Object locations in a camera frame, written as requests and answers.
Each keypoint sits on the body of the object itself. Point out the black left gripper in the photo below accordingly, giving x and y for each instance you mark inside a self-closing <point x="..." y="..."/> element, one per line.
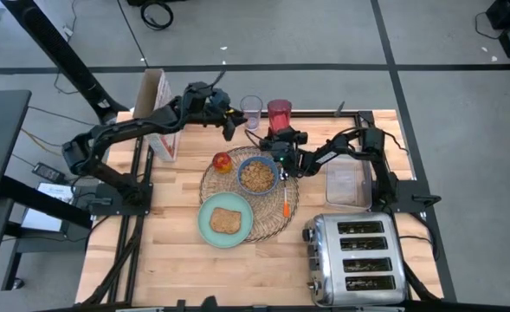
<point x="207" y="104"/>

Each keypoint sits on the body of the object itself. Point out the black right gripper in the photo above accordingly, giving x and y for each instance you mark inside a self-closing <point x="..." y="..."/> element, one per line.
<point x="287" y="154"/>

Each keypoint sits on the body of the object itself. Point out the red plastic cup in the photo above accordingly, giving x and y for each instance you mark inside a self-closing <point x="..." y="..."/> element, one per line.
<point x="279" y="115"/>

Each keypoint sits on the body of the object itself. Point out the red yellow apple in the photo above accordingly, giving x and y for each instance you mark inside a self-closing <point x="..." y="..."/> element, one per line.
<point x="222" y="163"/>

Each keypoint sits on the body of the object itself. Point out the blue bowl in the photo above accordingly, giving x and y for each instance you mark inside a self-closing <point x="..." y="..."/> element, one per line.
<point x="241" y="175"/>

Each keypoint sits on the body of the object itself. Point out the white red cereal box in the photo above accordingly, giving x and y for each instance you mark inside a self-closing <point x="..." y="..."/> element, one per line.
<point x="150" y="95"/>

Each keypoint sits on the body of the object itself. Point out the brown toast slice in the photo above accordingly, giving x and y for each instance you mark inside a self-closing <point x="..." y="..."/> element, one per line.
<point x="225" y="221"/>

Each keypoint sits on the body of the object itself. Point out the green plate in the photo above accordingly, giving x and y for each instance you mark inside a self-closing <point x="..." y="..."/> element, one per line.
<point x="211" y="238"/>

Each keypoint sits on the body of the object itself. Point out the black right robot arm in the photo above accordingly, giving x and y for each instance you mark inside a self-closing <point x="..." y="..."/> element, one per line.
<point x="337" y="149"/>

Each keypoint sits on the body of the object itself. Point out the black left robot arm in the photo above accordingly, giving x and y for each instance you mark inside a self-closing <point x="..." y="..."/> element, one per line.
<point x="120" y="128"/>

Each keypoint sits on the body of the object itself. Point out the clear drinking glass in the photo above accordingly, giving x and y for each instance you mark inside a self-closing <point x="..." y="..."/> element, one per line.
<point x="251" y="113"/>

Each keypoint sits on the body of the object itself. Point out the brown cereal flakes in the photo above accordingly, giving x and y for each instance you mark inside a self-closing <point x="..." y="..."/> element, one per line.
<point x="258" y="177"/>

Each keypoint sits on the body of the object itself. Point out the round woven placemat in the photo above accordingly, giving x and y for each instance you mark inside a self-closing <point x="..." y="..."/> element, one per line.
<point x="265" y="212"/>

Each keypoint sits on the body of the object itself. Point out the clear plastic container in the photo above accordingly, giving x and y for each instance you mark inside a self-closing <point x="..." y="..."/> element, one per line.
<point x="350" y="184"/>

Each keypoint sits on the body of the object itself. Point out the silver four-slot toaster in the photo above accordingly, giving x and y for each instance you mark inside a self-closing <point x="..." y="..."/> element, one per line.
<point x="328" y="247"/>

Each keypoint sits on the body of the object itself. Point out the black power adapter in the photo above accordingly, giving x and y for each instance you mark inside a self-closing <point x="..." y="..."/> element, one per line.
<point x="49" y="172"/>

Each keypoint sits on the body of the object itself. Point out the white paper sheet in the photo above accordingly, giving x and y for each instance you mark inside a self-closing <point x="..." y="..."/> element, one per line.
<point x="42" y="221"/>

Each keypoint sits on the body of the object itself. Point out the black metal table frame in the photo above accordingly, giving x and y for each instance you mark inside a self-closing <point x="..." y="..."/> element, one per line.
<point x="324" y="114"/>

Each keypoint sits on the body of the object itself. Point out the black camera stand column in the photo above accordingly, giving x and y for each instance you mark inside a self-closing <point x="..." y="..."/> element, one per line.
<point x="51" y="39"/>

